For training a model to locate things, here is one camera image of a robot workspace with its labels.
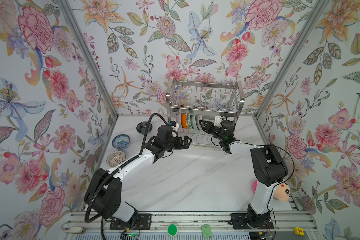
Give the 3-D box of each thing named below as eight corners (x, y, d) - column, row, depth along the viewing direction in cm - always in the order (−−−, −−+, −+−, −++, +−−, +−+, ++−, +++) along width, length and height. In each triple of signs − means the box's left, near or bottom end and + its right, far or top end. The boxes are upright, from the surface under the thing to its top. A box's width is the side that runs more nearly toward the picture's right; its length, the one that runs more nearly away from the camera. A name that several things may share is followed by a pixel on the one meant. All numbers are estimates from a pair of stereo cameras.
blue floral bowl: (113, 150, 103) (110, 145, 99) (117, 138, 109) (114, 134, 105) (127, 150, 103) (125, 145, 99) (130, 138, 109) (129, 134, 105)
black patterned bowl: (136, 133, 111) (135, 129, 108) (138, 125, 116) (137, 121, 113) (151, 133, 111) (150, 129, 108) (152, 125, 116) (151, 121, 113)
